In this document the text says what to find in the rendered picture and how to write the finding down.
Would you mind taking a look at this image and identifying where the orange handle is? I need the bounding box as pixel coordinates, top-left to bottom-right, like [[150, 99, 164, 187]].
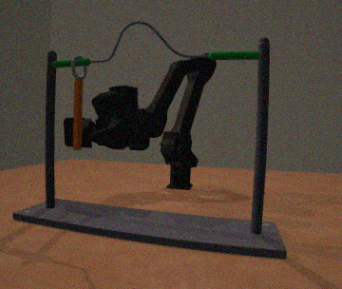
[[71, 56, 87, 150]]

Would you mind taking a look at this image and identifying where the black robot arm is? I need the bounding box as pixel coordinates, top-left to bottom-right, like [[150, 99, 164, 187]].
[[92, 58, 217, 190]]

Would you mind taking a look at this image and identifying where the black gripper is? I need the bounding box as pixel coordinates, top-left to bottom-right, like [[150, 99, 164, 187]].
[[64, 118, 149, 150]]

